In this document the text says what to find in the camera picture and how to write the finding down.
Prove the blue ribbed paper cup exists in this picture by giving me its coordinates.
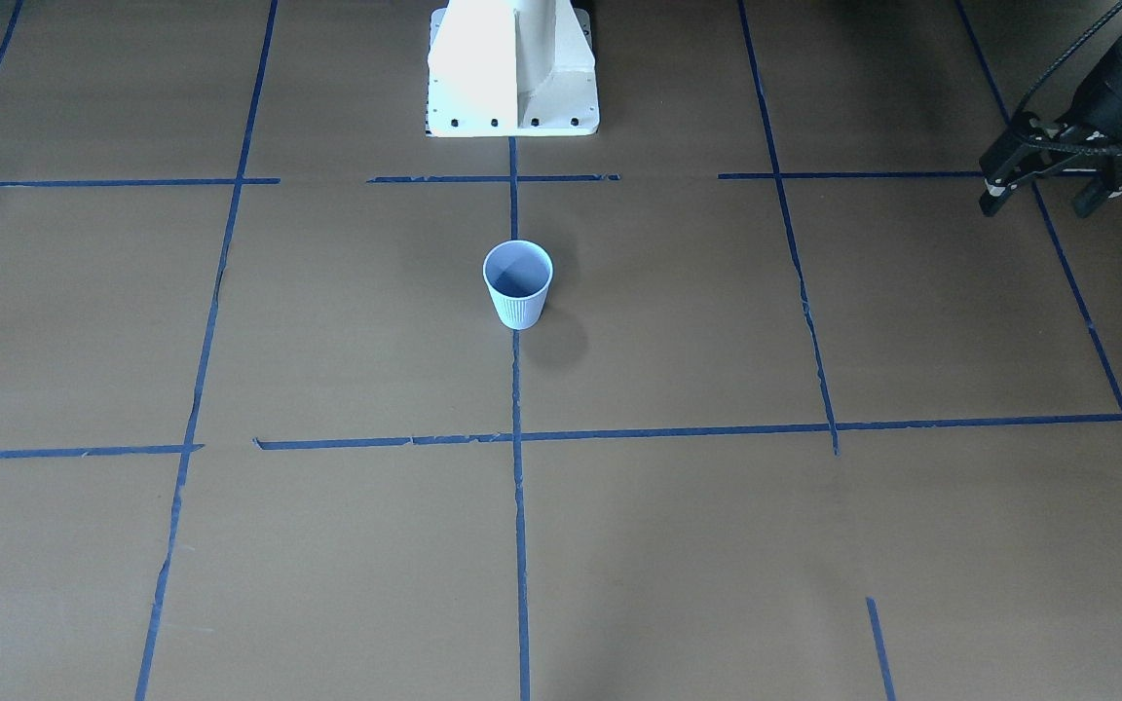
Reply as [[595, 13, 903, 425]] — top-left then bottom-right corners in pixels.
[[481, 240, 555, 331]]

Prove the white mounting pillar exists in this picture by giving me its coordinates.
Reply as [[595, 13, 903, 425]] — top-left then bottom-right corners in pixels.
[[425, 1, 601, 138]]

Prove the brown paper table cover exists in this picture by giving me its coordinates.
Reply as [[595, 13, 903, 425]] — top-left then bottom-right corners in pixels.
[[0, 1, 1122, 700]]

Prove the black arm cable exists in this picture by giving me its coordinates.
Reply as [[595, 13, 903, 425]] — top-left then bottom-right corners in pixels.
[[1014, 0, 1122, 157]]

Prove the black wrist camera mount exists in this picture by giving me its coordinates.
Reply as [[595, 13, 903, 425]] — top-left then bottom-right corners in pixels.
[[978, 112, 1122, 218]]

